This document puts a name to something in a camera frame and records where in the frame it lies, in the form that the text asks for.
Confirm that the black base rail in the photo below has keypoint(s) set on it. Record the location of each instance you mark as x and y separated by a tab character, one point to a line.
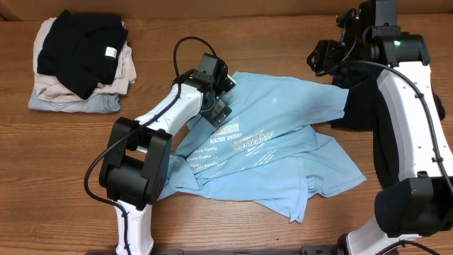
240	251

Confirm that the black folded garment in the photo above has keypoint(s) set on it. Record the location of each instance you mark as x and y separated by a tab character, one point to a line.
81	50

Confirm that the beige folded garment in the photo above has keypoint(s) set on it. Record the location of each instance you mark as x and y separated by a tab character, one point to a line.
48	88

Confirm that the black unfolded garment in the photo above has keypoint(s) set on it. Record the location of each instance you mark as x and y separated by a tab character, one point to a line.
366	110

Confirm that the light blue t-shirt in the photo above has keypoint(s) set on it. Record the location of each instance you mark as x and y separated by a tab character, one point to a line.
267	150

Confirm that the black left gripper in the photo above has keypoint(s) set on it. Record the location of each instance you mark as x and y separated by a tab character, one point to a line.
217	113

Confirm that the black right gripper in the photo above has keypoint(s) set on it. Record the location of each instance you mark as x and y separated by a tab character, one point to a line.
321	57

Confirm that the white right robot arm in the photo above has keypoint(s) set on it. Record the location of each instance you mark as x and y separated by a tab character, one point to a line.
387	73

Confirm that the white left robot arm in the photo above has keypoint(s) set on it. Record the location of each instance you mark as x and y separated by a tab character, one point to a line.
135	165

